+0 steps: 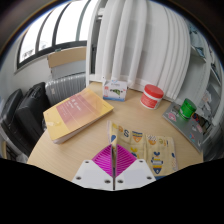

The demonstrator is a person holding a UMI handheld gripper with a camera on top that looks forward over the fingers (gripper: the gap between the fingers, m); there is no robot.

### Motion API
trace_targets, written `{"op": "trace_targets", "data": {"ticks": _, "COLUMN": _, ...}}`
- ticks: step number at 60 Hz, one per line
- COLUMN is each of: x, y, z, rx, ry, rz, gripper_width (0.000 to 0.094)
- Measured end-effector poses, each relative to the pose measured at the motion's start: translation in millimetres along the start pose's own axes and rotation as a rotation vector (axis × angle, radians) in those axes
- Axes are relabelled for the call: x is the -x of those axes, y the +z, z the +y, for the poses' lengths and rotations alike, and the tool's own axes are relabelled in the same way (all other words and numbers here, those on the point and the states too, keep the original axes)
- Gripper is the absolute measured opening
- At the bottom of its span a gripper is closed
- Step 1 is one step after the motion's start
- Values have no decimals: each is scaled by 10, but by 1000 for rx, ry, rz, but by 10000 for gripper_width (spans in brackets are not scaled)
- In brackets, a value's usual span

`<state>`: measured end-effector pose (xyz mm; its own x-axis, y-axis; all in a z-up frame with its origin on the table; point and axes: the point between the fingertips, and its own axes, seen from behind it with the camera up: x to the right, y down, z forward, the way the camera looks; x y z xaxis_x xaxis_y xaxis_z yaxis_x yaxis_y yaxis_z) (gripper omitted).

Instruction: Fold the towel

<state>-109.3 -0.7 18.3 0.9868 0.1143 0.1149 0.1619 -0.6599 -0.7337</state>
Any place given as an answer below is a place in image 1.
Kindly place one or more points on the silver ribbed suitcase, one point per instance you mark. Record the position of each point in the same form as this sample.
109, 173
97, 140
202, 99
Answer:
65, 88

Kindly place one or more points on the brown cardboard box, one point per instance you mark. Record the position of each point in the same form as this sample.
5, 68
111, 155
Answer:
66, 61

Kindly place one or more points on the grey laptop with stickers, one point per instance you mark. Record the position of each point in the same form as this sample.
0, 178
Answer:
191, 130

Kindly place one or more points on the white curtain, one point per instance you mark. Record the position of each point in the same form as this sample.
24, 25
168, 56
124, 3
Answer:
143, 43

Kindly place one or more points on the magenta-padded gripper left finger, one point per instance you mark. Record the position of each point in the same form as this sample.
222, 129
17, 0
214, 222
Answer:
95, 175

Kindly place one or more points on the small white card box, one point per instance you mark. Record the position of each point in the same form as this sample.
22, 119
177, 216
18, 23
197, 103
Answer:
115, 90

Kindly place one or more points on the green round jar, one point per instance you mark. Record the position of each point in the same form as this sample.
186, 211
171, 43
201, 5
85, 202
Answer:
187, 109

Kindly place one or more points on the yellow and pink book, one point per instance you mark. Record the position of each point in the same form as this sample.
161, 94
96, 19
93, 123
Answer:
78, 113

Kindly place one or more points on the red-lidded white jar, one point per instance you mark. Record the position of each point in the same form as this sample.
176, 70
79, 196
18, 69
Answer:
151, 97

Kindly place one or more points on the black-framed window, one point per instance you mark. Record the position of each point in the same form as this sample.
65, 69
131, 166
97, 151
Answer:
56, 30

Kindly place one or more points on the white shelf unit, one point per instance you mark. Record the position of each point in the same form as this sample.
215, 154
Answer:
210, 73

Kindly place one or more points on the yellow fish-print towel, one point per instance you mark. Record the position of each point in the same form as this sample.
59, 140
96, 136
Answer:
150, 150

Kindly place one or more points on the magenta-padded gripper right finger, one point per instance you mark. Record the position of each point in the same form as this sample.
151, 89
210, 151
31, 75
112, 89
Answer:
135, 175

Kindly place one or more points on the black bag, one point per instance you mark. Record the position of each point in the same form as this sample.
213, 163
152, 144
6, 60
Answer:
31, 113

